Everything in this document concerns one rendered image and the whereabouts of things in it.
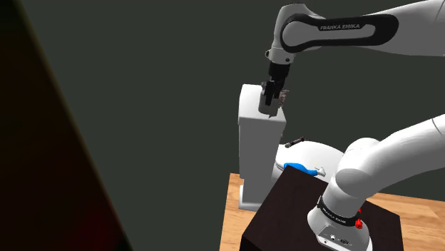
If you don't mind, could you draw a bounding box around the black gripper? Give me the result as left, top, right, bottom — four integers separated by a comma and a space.
260, 61, 292, 106

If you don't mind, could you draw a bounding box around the grey blocky object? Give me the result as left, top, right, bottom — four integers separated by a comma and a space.
257, 94, 282, 119

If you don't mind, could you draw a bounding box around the dark marker pen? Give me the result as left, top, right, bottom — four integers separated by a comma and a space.
284, 136, 307, 149

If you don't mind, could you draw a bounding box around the white toilet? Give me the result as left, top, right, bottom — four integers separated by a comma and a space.
237, 83, 346, 212

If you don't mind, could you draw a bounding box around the blue tool with white tip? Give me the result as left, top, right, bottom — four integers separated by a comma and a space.
282, 161, 327, 178

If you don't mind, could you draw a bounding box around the dark robot stand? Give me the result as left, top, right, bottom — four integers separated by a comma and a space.
240, 164, 405, 251

